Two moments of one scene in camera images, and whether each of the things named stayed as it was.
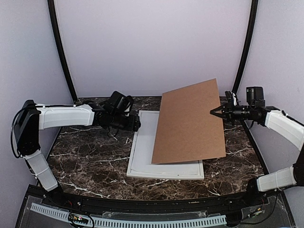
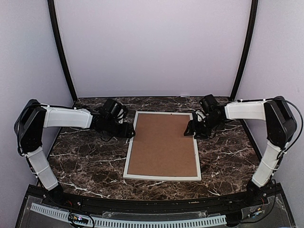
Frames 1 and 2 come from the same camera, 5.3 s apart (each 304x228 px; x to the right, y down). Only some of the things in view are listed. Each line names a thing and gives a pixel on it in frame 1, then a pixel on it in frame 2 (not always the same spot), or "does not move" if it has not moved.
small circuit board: x=78 y=219 does not move
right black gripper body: x=237 y=113 to x=204 y=129
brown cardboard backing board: x=186 y=129 to x=160 y=147
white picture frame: x=140 y=156 to x=185 y=177
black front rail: x=222 y=204 does not move
